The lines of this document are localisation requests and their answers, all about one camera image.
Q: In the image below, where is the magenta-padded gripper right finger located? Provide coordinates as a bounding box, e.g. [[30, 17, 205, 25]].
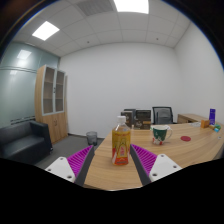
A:
[[129, 143, 184, 186]]

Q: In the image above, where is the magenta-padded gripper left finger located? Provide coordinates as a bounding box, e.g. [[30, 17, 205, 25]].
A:
[[44, 145, 95, 187]]

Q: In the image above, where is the yellow-labelled drink bottle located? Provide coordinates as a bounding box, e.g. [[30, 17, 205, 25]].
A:
[[111, 115, 132, 166]]

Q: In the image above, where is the grey mesh waste bin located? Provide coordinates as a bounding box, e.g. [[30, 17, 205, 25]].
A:
[[85, 130, 99, 147]]

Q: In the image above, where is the green and white mug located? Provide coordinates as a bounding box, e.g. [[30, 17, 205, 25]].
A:
[[149, 124, 174, 146]]

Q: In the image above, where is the brown and black cardboard box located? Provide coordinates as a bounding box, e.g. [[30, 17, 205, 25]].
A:
[[134, 119, 153, 130]]

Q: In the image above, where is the small dark cardboard box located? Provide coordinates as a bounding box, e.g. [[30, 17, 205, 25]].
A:
[[120, 110, 135, 128]]

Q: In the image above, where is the flat dark cardboard box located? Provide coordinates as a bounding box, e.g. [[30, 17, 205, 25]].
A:
[[135, 109, 152, 121]]

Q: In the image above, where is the black mesh-backed office chair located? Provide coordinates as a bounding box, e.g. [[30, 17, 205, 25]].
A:
[[151, 106, 175, 125]]

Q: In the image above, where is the dark plain-backed office chair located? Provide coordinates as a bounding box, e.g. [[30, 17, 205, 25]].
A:
[[123, 108, 138, 122]]

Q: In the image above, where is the black leather sofa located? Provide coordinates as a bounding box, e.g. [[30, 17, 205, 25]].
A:
[[0, 120, 54, 165]]

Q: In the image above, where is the wooden side desk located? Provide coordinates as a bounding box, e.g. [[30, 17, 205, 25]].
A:
[[176, 113, 208, 125]]

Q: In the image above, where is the wooden glass-door cabinet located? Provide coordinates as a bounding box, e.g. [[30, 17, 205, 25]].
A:
[[34, 64, 69, 145]]

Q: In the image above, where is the orange wooden box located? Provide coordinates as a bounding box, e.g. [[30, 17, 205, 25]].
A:
[[200, 119, 211, 129]]

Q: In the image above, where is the tall purple box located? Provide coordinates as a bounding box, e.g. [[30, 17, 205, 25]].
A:
[[208, 108, 216, 126]]

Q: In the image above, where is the square ceiling light panel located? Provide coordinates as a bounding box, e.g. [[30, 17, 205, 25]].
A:
[[31, 20, 61, 42], [113, 0, 150, 15]]

